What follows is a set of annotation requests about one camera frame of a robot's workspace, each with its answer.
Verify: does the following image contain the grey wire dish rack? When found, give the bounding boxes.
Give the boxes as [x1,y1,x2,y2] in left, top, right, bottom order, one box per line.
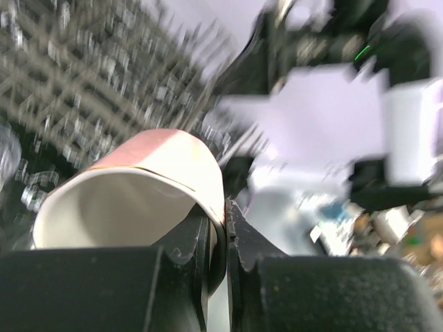
[0,0,243,167]

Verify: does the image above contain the clear glass tumbler centre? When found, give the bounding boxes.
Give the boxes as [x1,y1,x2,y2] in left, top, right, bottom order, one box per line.
[0,118,21,187]

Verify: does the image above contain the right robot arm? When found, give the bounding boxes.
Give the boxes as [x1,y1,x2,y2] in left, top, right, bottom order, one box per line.
[213,1,442,212]

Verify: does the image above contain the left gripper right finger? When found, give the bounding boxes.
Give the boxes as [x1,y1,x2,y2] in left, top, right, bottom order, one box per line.
[225,200,442,332]

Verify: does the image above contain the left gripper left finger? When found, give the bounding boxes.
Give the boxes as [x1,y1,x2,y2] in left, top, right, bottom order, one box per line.
[1,207,210,332]

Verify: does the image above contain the pink mug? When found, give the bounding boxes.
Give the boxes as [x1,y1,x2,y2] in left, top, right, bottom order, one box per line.
[33,127,228,302]

